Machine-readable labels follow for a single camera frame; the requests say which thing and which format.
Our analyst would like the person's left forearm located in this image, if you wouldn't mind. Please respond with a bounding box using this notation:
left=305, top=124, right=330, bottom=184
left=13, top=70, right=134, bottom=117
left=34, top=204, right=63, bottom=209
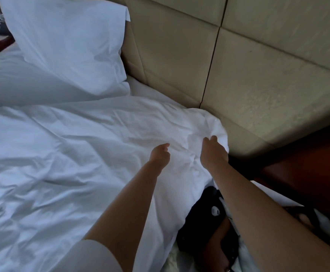
left=84, top=164, right=165, bottom=272

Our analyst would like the white duvet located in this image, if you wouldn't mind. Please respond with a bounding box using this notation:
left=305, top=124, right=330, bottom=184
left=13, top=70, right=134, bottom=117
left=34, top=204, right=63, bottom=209
left=0, top=94, right=230, bottom=272

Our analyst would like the person's right forearm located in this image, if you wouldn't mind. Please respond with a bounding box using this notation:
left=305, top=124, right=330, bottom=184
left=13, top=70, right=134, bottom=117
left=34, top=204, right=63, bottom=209
left=210, top=164, right=330, bottom=272

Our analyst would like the beige padded headboard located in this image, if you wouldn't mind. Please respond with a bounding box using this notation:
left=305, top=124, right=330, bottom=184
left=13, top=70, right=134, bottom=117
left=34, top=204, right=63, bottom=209
left=68, top=0, right=330, bottom=162

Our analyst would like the white bed sheet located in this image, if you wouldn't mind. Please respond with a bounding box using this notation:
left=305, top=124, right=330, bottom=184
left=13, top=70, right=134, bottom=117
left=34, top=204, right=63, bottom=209
left=0, top=42, right=185, bottom=109

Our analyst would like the white pillow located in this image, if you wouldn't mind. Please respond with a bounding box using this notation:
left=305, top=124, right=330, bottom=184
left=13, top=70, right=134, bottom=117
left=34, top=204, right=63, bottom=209
left=0, top=0, right=133, bottom=104

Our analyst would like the person's left hand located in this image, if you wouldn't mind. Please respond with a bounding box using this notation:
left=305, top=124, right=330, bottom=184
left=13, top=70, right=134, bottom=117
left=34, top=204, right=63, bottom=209
left=147, top=142, right=172, bottom=173

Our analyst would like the person's white shirt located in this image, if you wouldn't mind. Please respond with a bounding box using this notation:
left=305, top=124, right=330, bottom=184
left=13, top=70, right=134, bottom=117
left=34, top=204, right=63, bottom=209
left=54, top=240, right=123, bottom=272

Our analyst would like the person's right hand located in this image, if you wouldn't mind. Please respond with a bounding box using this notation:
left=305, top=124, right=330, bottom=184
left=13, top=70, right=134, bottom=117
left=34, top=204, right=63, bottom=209
left=199, top=135, right=230, bottom=172

